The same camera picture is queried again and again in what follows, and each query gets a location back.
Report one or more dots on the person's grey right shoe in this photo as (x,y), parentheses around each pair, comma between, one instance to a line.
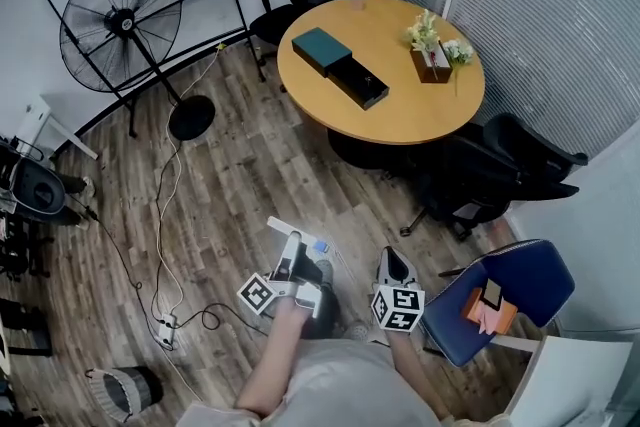
(356,331)

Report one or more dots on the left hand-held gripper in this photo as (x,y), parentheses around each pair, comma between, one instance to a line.
(305,272)

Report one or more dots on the person's dark trouser legs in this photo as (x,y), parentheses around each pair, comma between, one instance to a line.
(322,310)

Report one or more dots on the large black floor fan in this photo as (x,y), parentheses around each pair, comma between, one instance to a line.
(125,22)

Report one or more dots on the white box of bandages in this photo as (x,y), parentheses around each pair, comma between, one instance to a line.
(320,246)

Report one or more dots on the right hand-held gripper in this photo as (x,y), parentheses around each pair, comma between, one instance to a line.
(400,307)

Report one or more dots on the person's grey shoe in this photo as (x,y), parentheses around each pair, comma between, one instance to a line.
(325,271)
(356,331)

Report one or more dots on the person's left forearm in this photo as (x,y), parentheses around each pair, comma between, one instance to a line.
(272,365)

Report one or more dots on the brown tissue box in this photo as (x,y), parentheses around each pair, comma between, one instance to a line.
(431,70)

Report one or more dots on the grey round carrier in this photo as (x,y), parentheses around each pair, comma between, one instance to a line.
(37,190)

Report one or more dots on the black mesh office chair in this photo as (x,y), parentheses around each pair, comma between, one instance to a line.
(530,150)
(465,185)

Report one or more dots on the grey woven basket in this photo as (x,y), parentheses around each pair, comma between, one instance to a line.
(125,392)

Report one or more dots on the small dark card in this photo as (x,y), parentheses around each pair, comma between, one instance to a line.
(492,292)

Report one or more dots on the white flower bunch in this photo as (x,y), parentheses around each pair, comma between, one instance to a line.
(457,51)
(422,30)

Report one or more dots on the pink paper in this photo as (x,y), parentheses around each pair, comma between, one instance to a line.
(487,320)

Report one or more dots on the dark teal box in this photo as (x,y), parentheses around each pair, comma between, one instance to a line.
(320,47)

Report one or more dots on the white square table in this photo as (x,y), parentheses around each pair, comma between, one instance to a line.
(570,380)

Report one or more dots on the small pink object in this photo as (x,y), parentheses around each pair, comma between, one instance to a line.
(357,3)

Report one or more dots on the person's right forearm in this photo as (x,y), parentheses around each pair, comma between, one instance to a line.
(412,370)

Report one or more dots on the round wooden table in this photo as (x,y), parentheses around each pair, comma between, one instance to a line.
(425,115)

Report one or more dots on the white power strip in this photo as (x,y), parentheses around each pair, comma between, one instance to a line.
(167,329)

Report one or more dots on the person's grey left shoe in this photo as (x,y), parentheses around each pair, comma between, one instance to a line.
(325,271)

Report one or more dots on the black equipment rack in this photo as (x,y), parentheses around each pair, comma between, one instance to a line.
(22,250)

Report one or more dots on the person's grey shirt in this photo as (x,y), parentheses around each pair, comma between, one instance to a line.
(345,390)

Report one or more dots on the blue padded chair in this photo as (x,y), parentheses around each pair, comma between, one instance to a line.
(540,280)

